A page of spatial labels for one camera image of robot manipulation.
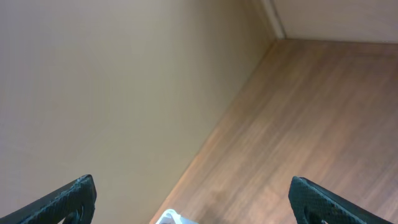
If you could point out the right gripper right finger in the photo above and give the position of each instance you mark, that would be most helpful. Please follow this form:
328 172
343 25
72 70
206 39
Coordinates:
313 204

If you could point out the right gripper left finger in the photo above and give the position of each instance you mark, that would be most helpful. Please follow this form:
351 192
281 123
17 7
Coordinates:
72 203

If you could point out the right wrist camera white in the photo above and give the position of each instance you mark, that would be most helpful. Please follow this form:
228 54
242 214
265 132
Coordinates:
170 216

